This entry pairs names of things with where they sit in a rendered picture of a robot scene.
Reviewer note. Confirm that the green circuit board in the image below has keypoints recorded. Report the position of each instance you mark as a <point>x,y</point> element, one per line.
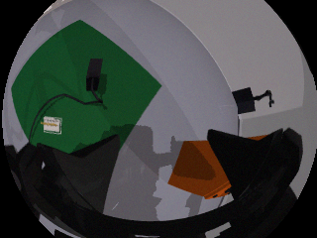
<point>59,66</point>

